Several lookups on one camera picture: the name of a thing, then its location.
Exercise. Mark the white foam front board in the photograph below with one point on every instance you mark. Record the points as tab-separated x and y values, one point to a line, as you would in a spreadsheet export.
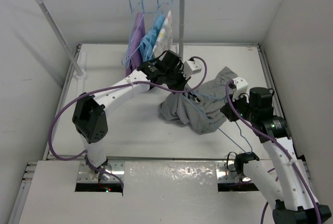
154	192

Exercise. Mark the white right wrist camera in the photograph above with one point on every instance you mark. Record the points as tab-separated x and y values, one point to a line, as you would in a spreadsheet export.
240	88

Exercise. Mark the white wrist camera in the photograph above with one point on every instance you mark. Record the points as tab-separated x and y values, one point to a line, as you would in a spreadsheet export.
240	88
191	67

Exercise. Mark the purple garment on hanger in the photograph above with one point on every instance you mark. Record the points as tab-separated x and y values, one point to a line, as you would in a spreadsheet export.
133	58

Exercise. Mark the white patterned garment on hanger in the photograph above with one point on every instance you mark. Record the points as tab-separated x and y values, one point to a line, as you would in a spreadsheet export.
165	37

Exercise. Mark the blue garment on hanger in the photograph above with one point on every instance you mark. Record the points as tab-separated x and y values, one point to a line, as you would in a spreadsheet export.
148	41

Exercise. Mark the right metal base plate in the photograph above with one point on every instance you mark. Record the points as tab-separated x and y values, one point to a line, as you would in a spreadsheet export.
223	175

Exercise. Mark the grey t shirt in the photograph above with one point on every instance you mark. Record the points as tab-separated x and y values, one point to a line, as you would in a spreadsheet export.
210	94

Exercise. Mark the metal base plate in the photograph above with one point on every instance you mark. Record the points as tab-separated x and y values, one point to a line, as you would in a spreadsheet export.
113	170
223	175

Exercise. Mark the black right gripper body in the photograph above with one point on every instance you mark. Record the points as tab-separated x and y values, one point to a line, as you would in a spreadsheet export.
246	112

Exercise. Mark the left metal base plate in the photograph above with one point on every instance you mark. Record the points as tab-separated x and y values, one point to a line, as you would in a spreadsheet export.
113	170

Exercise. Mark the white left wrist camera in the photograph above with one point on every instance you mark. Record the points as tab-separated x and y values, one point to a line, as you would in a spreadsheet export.
191	67

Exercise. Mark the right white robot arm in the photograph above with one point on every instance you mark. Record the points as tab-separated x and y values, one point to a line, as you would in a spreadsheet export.
289	196

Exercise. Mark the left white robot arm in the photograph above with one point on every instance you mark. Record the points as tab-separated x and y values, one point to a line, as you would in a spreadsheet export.
91	112

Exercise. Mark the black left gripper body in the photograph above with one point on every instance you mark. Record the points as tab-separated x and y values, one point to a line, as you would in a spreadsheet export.
175	78

